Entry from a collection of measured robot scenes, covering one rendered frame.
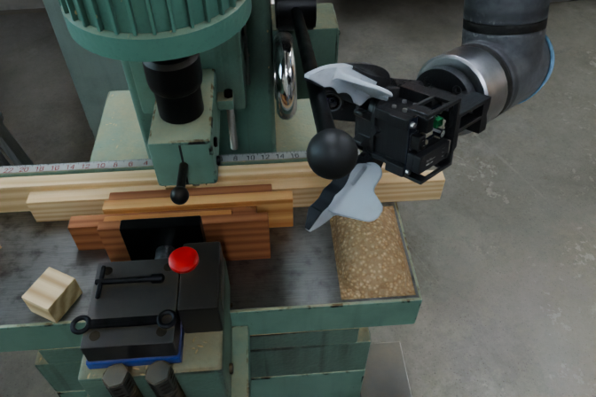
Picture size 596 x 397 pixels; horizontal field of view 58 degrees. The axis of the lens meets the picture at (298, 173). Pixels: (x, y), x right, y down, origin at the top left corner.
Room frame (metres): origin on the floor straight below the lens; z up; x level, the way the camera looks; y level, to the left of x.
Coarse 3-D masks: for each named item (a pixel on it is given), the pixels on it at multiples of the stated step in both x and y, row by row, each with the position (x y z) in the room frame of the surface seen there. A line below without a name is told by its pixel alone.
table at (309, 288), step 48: (0, 240) 0.42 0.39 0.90; (48, 240) 0.42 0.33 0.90; (288, 240) 0.42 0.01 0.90; (0, 288) 0.35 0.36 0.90; (240, 288) 0.35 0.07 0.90; (288, 288) 0.35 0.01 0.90; (336, 288) 0.35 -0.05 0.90; (0, 336) 0.30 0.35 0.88; (48, 336) 0.30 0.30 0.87; (240, 336) 0.30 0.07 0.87; (240, 384) 0.24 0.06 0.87
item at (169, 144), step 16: (208, 80) 0.54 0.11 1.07; (208, 96) 0.51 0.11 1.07; (208, 112) 0.48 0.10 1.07; (160, 128) 0.45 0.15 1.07; (176, 128) 0.45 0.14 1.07; (192, 128) 0.45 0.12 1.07; (208, 128) 0.45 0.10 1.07; (160, 144) 0.43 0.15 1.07; (176, 144) 0.43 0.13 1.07; (192, 144) 0.43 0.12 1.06; (208, 144) 0.43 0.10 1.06; (160, 160) 0.43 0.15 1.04; (176, 160) 0.43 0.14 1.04; (192, 160) 0.43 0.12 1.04; (208, 160) 0.43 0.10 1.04; (160, 176) 0.43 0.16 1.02; (176, 176) 0.43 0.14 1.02; (192, 176) 0.43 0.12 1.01; (208, 176) 0.43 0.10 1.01
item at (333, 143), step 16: (288, 0) 0.61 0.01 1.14; (304, 0) 0.61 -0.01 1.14; (288, 16) 0.60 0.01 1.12; (304, 16) 0.60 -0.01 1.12; (304, 32) 0.50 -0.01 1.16; (304, 48) 0.45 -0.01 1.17; (304, 64) 0.42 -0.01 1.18; (320, 96) 0.34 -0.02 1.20; (320, 112) 0.31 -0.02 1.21; (320, 128) 0.29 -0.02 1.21; (336, 128) 0.27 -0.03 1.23; (320, 144) 0.25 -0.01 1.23; (336, 144) 0.25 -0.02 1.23; (352, 144) 0.26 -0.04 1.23; (320, 160) 0.25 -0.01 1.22; (336, 160) 0.25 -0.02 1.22; (352, 160) 0.25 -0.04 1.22; (320, 176) 0.25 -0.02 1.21; (336, 176) 0.24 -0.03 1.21
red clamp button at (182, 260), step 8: (184, 248) 0.32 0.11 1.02; (192, 248) 0.32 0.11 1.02; (176, 256) 0.31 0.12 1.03; (184, 256) 0.31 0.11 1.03; (192, 256) 0.31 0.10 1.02; (176, 264) 0.30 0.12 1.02; (184, 264) 0.30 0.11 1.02; (192, 264) 0.30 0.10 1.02; (176, 272) 0.29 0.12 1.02; (184, 272) 0.29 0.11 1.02
